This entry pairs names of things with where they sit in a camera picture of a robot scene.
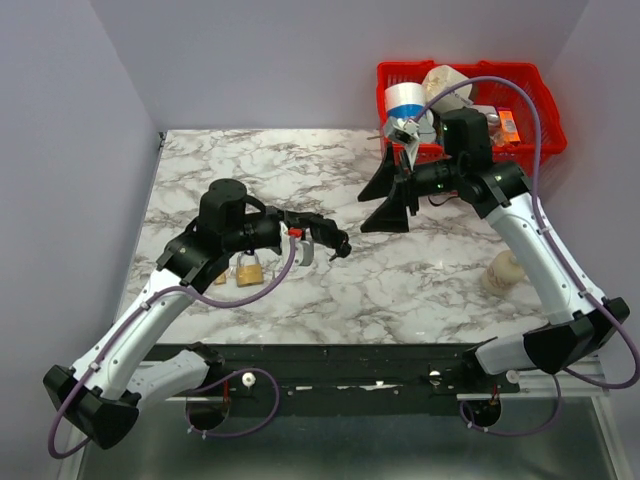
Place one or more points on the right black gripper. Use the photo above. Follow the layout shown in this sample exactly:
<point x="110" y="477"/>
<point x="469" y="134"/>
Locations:
<point x="391" y="215"/>

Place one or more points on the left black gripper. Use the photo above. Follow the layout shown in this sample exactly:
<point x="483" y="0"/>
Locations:
<point x="291" y="220"/>

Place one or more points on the large brass padlock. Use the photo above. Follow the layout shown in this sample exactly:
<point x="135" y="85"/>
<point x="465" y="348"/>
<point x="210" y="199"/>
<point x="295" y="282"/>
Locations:
<point x="249" y="271"/>

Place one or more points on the black padlock with keys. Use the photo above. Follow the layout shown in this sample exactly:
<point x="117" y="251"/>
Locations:
<point x="341" y="246"/>

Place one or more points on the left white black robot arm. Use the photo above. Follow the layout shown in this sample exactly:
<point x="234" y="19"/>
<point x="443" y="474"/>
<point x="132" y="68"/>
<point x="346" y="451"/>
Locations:
<point x="103" y="392"/>

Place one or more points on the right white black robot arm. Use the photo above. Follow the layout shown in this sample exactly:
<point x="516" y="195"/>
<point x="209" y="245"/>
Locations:
<point x="578" y="312"/>

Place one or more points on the white blue tape roll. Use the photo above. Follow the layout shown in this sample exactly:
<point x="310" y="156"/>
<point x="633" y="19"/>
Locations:
<point x="404" y="100"/>

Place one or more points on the small metal can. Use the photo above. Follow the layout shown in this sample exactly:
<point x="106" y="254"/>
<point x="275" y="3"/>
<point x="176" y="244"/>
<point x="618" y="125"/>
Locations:
<point x="493" y="121"/>

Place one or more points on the white plastic bottle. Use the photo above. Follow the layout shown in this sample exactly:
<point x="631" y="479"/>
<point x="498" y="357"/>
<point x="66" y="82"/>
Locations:
<point x="503" y="274"/>

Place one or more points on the orange small box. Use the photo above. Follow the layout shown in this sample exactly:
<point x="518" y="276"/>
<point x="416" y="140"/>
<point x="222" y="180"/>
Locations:
<point x="509" y="128"/>

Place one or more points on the red plastic basket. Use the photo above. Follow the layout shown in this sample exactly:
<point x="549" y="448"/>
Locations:
<point x="525" y="75"/>

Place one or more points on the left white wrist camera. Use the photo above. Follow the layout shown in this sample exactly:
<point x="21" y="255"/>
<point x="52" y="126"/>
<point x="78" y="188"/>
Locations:
<point x="293" y="244"/>

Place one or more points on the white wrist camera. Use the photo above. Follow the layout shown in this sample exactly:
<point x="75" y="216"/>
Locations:
<point x="293" y="244"/>
<point x="404" y="132"/>

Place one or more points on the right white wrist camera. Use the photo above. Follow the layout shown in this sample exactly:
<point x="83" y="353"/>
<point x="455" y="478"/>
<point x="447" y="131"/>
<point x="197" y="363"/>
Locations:
<point x="404" y="132"/>

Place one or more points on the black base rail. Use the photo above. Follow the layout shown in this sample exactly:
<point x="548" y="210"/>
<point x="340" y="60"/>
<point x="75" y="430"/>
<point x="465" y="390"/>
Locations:
<point x="342" y="380"/>

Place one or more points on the aluminium frame rail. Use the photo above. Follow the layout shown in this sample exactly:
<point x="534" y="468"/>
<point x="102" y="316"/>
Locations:
<point x="537" y="384"/>

